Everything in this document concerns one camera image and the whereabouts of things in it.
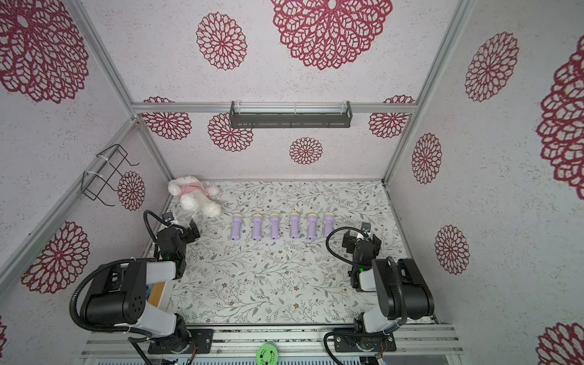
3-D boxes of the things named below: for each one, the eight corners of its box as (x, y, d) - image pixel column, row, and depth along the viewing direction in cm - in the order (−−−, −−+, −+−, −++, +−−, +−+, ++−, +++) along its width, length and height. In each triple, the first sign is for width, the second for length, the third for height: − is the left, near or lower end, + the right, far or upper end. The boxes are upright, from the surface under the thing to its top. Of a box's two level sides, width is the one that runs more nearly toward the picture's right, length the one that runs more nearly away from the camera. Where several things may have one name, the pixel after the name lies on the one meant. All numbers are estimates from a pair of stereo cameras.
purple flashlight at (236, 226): (230, 240, 100) (228, 236, 98) (234, 218, 108) (233, 214, 105) (240, 240, 100) (238, 236, 98) (243, 218, 108) (242, 214, 105)
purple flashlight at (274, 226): (269, 239, 101) (268, 235, 98) (270, 217, 108) (270, 213, 106) (279, 239, 101) (279, 235, 98) (280, 217, 108) (279, 213, 106)
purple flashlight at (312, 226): (305, 240, 100) (306, 236, 98) (307, 217, 108) (307, 213, 105) (316, 241, 100) (317, 237, 97) (316, 218, 108) (317, 214, 105)
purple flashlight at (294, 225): (290, 238, 100) (290, 235, 98) (290, 215, 108) (290, 212, 106) (300, 238, 100) (300, 235, 98) (299, 215, 108) (299, 212, 106)
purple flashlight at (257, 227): (252, 240, 100) (251, 237, 98) (254, 219, 108) (253, 214, 105) (261, 240, 100) (261, 236, 98) (262, 218, 108) (261, 214, 105)
